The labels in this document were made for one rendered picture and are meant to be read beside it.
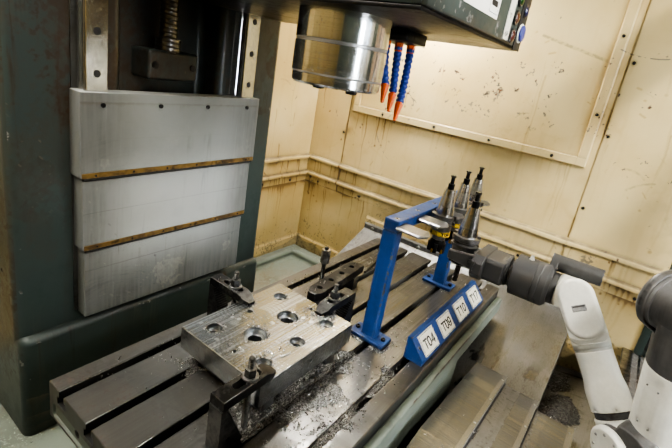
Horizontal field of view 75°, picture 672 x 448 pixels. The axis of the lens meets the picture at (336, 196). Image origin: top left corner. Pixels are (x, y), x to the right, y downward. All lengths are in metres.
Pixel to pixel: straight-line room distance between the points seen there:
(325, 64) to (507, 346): 1.19
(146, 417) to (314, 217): 1.45
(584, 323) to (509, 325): 0.76
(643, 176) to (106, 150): 1.50
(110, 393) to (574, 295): 0.89
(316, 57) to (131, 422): 0.70
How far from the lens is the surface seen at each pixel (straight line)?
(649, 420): 0.90
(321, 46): 0.72
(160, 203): 1.15
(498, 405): 1.41
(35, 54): 1.01
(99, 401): 0.97
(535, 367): 1.61
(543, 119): 1.67
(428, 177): 1.82
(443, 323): 1.24
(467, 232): 1.00
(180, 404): 0.95
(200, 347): 0.95
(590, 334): 0.95
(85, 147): 1.02
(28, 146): 1.03
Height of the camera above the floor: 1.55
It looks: 17 degrees down
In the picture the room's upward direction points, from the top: 10 degrees clockwise
